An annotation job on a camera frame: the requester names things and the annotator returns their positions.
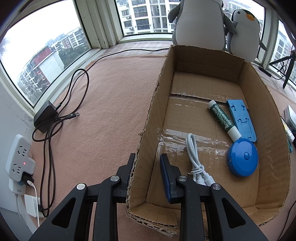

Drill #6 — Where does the white wall adapter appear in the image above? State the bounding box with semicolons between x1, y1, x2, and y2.
24;194;41;217

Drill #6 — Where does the white cable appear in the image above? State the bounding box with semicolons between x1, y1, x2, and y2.
186;133;215;186

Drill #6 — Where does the green lip balm stick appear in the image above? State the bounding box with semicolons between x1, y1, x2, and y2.
208;100;241;141

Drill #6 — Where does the small penguin plush toy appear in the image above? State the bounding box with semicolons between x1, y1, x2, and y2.
225;9;268;63

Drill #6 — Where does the black charger brick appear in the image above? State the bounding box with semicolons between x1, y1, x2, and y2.
33;101;62;133

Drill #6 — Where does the blue round tape measure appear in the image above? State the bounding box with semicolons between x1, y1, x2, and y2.
227;138;259;178

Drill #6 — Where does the white power strip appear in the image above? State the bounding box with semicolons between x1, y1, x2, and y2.
5;134;36;183

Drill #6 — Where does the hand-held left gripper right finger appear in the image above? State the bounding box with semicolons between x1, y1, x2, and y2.
159;153;270;241

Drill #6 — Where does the blue phone stand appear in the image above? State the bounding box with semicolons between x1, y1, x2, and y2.
226;99;258;142

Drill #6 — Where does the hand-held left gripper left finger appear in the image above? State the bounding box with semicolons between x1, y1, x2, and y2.
28;152;137;241

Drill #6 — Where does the black ring light cable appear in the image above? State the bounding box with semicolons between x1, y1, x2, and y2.
84;46;281;80

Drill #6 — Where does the black inline remote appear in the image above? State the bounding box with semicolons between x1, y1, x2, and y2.
258;66;273;76

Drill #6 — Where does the large penguin plush toy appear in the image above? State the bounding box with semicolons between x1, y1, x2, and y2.
168;0;237;51

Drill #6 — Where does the brown cardboard box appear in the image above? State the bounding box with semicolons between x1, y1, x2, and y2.
126;44;291;232

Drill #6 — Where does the black tripod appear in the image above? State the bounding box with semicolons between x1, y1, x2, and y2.
269;45;296;90

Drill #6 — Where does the patterned small cylinder roll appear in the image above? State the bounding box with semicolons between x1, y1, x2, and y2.
280;117;294;153

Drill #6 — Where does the black plug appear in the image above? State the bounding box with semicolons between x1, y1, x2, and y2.
22;174;35;187

